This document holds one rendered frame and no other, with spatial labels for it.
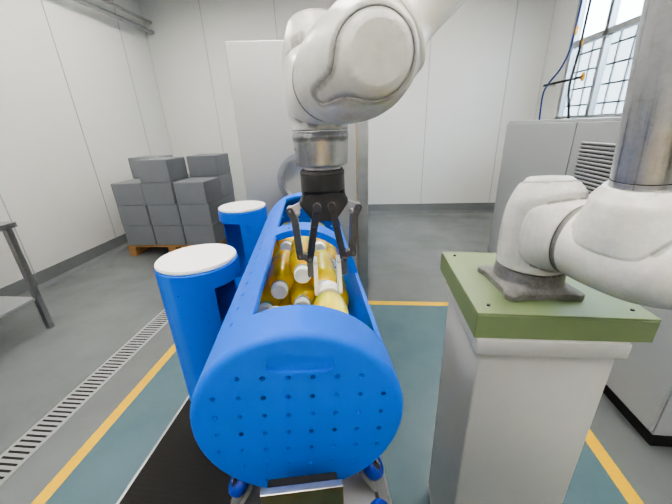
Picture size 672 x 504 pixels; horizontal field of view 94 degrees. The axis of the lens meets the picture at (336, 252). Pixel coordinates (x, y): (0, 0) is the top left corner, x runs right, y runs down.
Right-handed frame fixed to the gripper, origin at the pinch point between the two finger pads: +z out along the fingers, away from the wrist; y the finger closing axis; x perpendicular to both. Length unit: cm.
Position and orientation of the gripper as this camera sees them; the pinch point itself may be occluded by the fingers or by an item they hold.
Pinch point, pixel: (327, 275)
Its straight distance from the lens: 60.3
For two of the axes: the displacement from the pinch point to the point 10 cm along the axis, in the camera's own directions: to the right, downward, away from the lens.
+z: 0.4, 9.3, 3.7
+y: -10.0, 0.7, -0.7
